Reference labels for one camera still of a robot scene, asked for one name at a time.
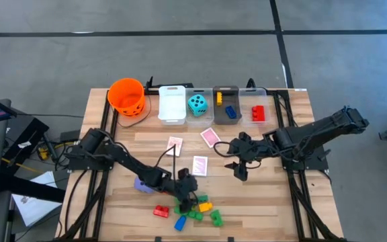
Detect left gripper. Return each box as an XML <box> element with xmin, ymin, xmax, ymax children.
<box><xmin>169</xmin><ymin>167</ymin><xmax>200</xmax><ymax>214</ymax></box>

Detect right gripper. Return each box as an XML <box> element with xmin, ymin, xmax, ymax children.
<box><xmin>224</xmin><ymin>131</ymin><xmax>271</xmax><ymax>183</ymax></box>

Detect pink playing card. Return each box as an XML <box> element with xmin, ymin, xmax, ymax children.
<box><xmin>191</xmin><ymin>155</ymin><xmax>209</xmax><ymax>177</ymax></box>

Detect red toy block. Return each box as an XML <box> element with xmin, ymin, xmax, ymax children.
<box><xmin>153</xmin><ymin>204</ymin><xmax>170</xmax><ymax>218</ymax></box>
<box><xmin>251</xmin><ymin>105</ymin><xmax>267</xmax><ymax>122</ymax></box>

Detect red-backed playing card deck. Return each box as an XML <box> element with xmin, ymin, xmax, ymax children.
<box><xmin>200</xmin><ymin>127</ymin><xmax>222</xmax><ymax>149</ymax></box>

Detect blue toy block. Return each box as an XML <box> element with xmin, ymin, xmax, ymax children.
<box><xmin>225</xmin><ymin>105</ymin><xmax>238</xmax><ymax>120</ymax></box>
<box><xmin>173</xmin><ymin>214</ymin><xmax>188</xmax><ymax>233</ymax></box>

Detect teal foam die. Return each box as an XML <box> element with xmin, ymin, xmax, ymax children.
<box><xmin>187</xmin><ymin>93</ymin><xmax>209</xmax><ymax>118</ymax></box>

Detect long green toy block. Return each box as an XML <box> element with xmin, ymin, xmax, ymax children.
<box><xmin>173</xmin><ymin>198</ymin><xmax>205</xmax><ymax>222</ymax></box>

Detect purple foam die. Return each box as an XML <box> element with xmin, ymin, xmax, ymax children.
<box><xmin>133</xmin><ymin>177</ymin><xmax>156</xmax><ymax>195</ymax></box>

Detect clear-wrapped playing card deck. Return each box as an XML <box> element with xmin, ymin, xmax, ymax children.
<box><xmin>165</xmin><ymin>135</ymin><xmax>184</xmax><ymax>157</ymax></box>

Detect clear plastic bin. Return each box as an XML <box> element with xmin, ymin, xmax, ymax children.
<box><xmin>239</xmin><ymin>87</ymin><xmax>271</xmax><ymax>127</ymax></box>
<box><xmin>185</xmin><ymin>87</ymin><xmax>215</xmax><ymax>128</ymax></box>

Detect grey plastic bin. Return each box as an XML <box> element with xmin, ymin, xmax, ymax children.
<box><xmin>212</xmin><ymin>85</ymin><xmax>242</xmax><ymax>126</ymax></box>

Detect white plastic bin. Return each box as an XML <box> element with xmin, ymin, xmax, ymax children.
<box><xmin>157</xmin><ymin>85</ymin><xmax>187</xmax><ymax>126</ymax></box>

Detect orange pumpkin bucket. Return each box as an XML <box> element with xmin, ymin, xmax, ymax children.
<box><xmin>107</xmin><ymin>77</ymin><xmax>146</xmax><ymax>118</ymax></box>

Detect white paper sheets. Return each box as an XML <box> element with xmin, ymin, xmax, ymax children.
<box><xmin>11</xmin><ymin>170</ymin><xmax>59</xmax><ymax>227</ymax></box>

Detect black equipment stand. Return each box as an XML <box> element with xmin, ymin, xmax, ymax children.
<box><xmin>0</xmin><ymin>116</ymin><xmax>67</xmax><ymax>202</ymax></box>

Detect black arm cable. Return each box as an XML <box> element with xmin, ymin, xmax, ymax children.
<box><xmin>212</xmin><ymin>140</ymin><xmax>237</xmax><ymax>159</ymax></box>
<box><xmin>153</xmin><ymin>143</ymin><xmax>178</xmax><ymax>184</ymax></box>

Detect yellow cable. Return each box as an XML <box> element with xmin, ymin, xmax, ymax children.
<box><xmin>1</xmin><ymin>143</ymin><xmax>79</xmax><ymax>173</ymax></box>

